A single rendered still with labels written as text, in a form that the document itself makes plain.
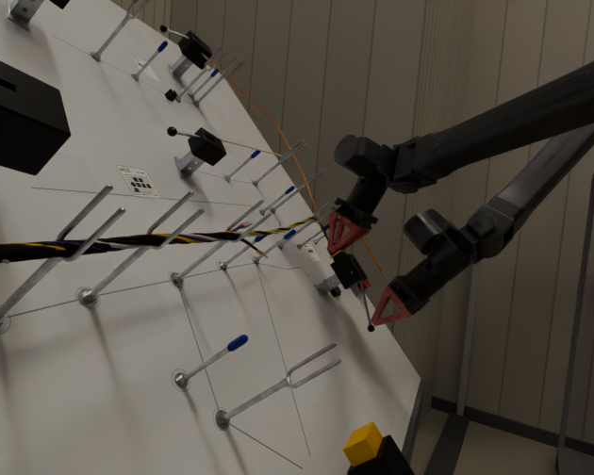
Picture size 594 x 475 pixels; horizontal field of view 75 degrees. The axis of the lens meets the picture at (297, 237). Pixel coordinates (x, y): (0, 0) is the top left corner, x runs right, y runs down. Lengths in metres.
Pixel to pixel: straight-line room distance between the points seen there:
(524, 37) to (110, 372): 2.97
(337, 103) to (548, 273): 1.70
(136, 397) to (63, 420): 0.06
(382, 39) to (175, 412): 1.74
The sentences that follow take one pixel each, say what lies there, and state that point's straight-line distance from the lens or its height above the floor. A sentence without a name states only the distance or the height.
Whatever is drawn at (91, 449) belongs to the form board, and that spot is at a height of 1.07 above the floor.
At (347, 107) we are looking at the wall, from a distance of 1.86.
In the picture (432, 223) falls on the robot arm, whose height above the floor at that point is 1.25.
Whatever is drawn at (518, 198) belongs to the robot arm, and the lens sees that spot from 0.75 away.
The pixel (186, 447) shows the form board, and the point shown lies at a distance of 0.38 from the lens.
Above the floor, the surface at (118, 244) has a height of 1.21.
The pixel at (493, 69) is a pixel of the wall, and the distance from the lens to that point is 3.02.
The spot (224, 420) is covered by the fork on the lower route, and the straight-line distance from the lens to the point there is 0.41.
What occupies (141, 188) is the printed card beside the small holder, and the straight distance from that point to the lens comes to 0.53.
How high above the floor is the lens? 1.24
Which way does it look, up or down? 3 degrees down
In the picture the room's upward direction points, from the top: 5 degrees clockwise
